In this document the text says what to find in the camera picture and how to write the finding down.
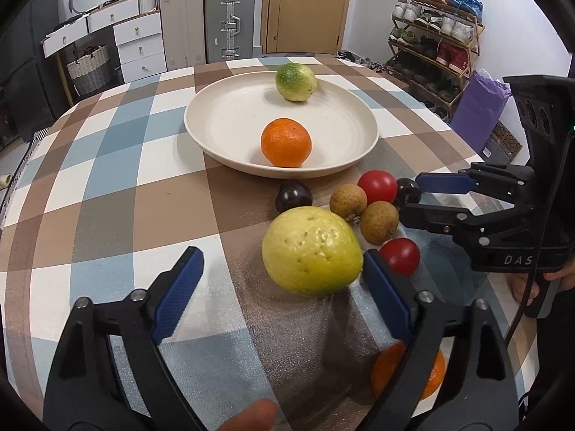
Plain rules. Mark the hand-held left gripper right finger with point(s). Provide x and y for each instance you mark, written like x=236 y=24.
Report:
x=386 y=296

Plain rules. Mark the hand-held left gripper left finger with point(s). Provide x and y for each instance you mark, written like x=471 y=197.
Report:
x=179 y=292

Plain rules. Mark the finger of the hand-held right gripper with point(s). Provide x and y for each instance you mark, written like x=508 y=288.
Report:
x=431 y=216
x=442 y=183

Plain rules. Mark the dark purple plum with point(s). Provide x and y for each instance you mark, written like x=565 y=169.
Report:
x=293 y=196
x=408 y=191

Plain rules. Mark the red tomato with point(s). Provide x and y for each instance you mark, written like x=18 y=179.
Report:
x=400 y=256
x=377 y=187

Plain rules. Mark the orange mandarin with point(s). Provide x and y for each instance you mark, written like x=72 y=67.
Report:
x=385 y=373
x=286 y=142

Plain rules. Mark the brown longan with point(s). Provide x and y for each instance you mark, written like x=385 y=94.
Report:
x=379 y=222
x=348 y=200

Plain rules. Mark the yellow guava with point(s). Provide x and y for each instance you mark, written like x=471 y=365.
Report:
x=310 y=251

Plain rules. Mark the cream round plate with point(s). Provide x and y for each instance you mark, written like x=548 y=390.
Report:
x=224 y=121

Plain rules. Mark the person's right hand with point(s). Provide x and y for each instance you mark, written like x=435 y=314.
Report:
x=520 y=288

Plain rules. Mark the person's left hand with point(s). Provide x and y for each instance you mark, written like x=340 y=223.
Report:
x=251 y=415

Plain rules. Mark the patterned doormat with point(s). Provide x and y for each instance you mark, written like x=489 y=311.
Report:
x=505 y=141

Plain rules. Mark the purple bag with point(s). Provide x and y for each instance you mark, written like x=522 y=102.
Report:
x=478 y=112

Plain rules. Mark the checkered tablecloth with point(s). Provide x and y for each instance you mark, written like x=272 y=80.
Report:
x=112 y=188

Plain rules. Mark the metal shoe rack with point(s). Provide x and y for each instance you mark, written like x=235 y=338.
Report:
x=471 y=54

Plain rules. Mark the loose shoes group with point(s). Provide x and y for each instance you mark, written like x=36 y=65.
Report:
x=359 y=59

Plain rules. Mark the row of shoes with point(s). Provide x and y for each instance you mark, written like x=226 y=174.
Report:
x=449 y=27

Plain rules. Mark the green yellow citrus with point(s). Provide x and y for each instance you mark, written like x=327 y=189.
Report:
x=294 y=81

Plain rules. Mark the wooden door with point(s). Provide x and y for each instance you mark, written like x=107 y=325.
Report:
x=305 y=9

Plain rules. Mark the grey white wicker basket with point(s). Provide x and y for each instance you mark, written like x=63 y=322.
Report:
x=89 y=72

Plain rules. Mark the white drawer cabinet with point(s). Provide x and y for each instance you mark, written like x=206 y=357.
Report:
x=137 y=40

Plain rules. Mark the beige suitcase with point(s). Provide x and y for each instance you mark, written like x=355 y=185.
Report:
x=183 y=27

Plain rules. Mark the silver suitcase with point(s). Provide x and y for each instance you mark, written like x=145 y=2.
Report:
x=229 y=18

